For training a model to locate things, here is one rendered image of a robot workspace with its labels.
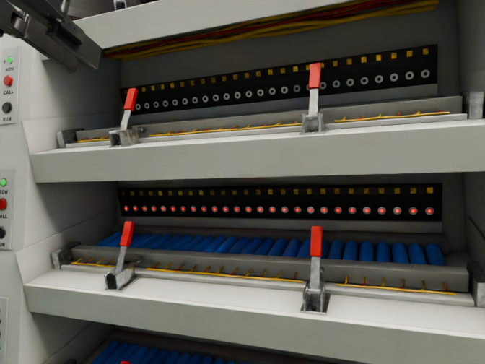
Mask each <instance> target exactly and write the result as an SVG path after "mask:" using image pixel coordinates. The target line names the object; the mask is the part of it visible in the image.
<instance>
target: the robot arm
mask: <svg viewBox="0 0 485 364"><path fill-rule="evenodd" d="M8 1H9V2H10V3H12V4H13V5H15V6H16V7H17V8H19V9H21V11H17V10H16V9H15V8H14V7H13V6H12V5H11V4H10V3H9V2H8ZM70 3H71V0H0V38H1V37H3V35H4V34H8V35H10V36H11V37H13V38H21V40H23V41H25V42H26V43H27V44H29V45H30V46H32V47H33V48H34V49H36V50H37V51H39V52H40V53H42V54H43V55H44V56H46V57H47V58H49V59H50V60H51V61H53V62H54V63H56V64H58V65H59V66H60V67H62V68H63V69H65V70H66V71H67V72H69V73H70V74H71V73H75V72H76V68H77V63H78V60H80V61H81V62H83V63H84V64H86V65H87V66H88V67H89V68H90V69H92V70H93V69H98V66H99V62H100V55H101V52H102V48H101V47H100V46H99V45H98V44H96V42H95V41H93V40H92V39H91V38H90V37H88V36H87V35H86V34H85V33H84V31H83V29H81V28H80V27H79V26H78V25H76V24H75V23H74V22H73V21H72V20H71V19H69V18H68V17H67V14H68V11H69V6H70ZM27 14H28V16H27V18H26V15H27ZM25 18H26V21H25Z"/></svg>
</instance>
